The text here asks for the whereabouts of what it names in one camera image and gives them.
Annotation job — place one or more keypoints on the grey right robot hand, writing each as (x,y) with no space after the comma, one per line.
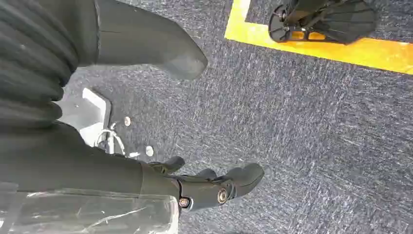
(64,161)

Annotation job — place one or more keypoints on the clear plastic sheet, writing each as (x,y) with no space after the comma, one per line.
(96,213)

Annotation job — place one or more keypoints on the ribbed grey right arm sleeve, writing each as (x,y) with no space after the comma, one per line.
(29,64)

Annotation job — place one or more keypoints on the yellow floor tape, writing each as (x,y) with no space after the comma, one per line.
(355,51)

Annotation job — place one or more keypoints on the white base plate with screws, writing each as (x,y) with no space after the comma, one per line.
(90,113)

